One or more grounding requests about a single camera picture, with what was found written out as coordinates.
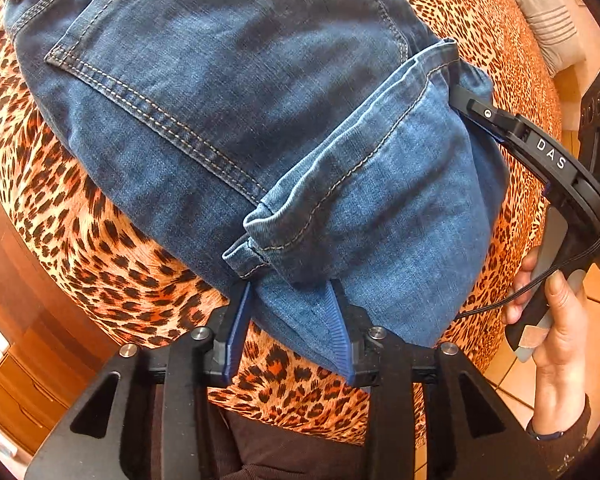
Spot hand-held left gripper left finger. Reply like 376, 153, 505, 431
25, 280, 253, 480

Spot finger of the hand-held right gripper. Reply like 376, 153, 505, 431
450, 85, 521, 145

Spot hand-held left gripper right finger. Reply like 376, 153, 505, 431
325, 280, 553, 480

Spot blue denim pants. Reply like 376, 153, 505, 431
2, 0, 511, 376

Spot person's right forearm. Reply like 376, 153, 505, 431
525, 395, 593, 480

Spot person's right hand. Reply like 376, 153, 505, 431
500, 246, 591, 426

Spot light wooden headboard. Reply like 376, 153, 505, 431
552, 62, 598, 106

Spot grey striped pillow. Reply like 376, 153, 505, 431
505, 0, 588, 78

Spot person's dark trousers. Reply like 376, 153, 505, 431
205, 400, 376, 480

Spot leopard print blanket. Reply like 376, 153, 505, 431
0, 0, 563, 448

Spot wooden drawer cabinet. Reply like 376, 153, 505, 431
0, 350, 76, 456

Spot black cable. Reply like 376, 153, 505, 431
452, 205, 600, 321

